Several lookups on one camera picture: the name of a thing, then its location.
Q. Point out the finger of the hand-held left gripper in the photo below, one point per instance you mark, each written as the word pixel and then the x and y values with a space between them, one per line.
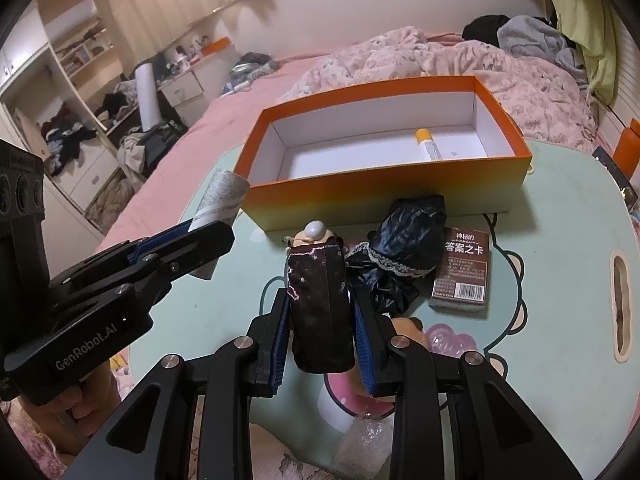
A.
pixel 195 250
pixel 150 245

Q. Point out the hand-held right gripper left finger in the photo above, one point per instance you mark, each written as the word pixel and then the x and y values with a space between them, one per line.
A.
pixel 279 360

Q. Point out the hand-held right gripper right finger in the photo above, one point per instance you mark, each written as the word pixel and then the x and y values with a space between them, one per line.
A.
pixel 364 360

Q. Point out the grey patterned paper roll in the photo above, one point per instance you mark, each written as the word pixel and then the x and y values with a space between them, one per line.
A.
pixel 220 195

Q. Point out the black marbled pouch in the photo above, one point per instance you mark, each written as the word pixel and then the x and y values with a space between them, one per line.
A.
pixel 320 310

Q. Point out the brown card box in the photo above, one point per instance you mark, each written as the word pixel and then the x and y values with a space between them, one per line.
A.
pixel 462 265

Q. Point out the orange cardboard box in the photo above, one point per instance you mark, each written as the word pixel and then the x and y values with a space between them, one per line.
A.
pixel 380 195

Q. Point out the yellow-capped lip balm tube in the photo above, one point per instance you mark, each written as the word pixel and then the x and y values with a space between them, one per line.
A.
pixel 430 150

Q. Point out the person's left hand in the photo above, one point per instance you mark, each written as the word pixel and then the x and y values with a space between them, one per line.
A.
pixel 95 395

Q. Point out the white round object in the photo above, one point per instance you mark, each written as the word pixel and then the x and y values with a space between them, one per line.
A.
pixel 340 410

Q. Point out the clear bubble wrap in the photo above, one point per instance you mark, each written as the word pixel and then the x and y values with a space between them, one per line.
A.
pixel 362 447

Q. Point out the pink translucent plastic item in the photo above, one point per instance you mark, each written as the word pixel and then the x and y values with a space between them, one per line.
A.
pixel 450 340

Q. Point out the pile of clothes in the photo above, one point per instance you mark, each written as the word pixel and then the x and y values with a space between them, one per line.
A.
pixel 150 150

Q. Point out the pink floral cloth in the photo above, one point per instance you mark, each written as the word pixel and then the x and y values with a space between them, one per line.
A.
pixel 300 465

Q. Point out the pink bed sheet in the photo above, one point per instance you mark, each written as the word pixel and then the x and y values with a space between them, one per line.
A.
pixel 210 135

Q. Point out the small grey-headed figurine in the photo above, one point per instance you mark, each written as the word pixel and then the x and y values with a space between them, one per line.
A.
pixel 315 230

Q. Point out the black lace-trimmed cloth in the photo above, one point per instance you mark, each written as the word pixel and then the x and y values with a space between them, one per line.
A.
pixel 405 240

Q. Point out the clothes in wardrobe shelf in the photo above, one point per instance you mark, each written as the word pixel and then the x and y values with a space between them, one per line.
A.
pixel 67 140

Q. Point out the white standing paper roll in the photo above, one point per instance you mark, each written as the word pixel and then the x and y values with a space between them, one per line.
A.
pixel 149 95

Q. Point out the white nightstand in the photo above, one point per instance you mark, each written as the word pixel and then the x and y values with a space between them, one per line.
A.
pixel 182 90

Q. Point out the grey clothes bundle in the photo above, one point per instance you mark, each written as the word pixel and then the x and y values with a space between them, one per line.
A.
pixel 250 72

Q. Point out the small orange box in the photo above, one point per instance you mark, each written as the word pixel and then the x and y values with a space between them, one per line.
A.
pixel 219 46

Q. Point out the white wardrobe shelving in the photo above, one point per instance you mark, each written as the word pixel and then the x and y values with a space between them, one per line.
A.
pixel 20 45

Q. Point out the beige curtain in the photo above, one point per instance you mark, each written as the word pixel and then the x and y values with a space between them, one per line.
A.
pixel 165 5

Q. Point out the pink floral blanket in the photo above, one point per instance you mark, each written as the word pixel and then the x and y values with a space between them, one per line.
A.
pixel 425 60

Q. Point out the dark flat item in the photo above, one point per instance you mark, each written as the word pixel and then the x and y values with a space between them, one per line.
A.
pixel 612 170

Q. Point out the orange item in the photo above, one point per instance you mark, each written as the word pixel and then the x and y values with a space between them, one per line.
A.
pixel 629 150

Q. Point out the black garment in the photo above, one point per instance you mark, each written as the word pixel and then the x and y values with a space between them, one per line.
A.
pixel 485 27

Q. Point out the grey garment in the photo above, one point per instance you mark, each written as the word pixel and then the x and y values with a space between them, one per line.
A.
pixel 540 40

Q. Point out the yellow-green cloth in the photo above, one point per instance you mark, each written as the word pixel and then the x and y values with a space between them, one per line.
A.
pixel 580 20

